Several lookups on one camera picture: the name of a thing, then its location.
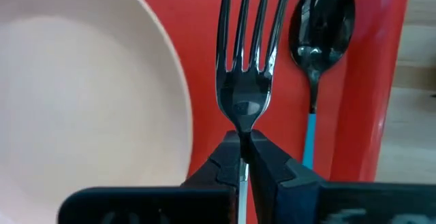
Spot red rectangular tray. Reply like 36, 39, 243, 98
125, 0, 412, 224

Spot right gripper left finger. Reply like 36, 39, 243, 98
57, 130, 242, 224

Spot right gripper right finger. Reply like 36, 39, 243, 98
249, 129, 436, 224

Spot cream round plate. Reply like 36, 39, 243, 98
0, 0, 194, 224

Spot blue-handled metal spoon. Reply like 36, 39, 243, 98
287, 0, 356, 171

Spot red-handled metal fork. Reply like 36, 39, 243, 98
215, 0, 294, 224

